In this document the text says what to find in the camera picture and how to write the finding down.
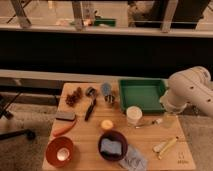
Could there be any person in background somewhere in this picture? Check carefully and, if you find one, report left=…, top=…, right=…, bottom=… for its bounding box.
left=127, top=1, right=155, bottom=27

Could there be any orange carrot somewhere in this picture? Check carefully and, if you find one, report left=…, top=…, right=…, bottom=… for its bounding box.
left=52, top=121, right=76, bottom=137

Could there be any white small object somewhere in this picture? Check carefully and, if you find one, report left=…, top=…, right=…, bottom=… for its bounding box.
left=152, top=142, right=166, bottom=153

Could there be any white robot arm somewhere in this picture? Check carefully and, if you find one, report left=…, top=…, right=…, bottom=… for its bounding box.
left=159, top=66, right=213, bottom=128

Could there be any yellow round fruit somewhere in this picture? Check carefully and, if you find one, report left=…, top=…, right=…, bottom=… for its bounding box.
left=101, top=120, right=114, bottom=131

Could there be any yellow banana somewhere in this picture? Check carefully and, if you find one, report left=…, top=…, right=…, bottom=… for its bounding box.
left=158, top=137, right=179, bottom=160

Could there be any black chair base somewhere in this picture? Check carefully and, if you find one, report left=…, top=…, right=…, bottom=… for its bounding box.
left=0, top=93, right=36, bottom=140

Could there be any grey brown block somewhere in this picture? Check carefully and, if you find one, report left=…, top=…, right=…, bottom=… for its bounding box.
left=56, top=111, right=76, bottom=121

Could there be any metal cup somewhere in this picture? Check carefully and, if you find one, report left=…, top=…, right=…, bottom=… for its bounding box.
left=104, top=94, right=115, bottom=104

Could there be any red bowl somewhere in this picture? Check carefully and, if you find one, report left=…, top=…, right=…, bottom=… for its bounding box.
left=45, top=136, right=74, bottom=168

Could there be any blue lid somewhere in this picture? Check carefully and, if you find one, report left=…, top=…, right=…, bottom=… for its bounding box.
left=101, top=83, right=111, bottom=96

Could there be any green plastic tray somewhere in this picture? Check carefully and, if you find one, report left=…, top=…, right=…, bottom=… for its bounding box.
left=118, top=79, right=166, bottom=115

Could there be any green box in background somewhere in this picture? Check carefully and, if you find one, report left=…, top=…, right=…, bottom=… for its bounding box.
left=94, top=18, right=116, bottom=27

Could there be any clear plastic bag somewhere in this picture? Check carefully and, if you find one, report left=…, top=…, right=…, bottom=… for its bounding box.
left=119, top=145, right=147, bottom=171

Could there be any small white cup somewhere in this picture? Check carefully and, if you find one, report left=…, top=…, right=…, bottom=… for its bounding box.
left=57, top=148, right=70, bottom=161

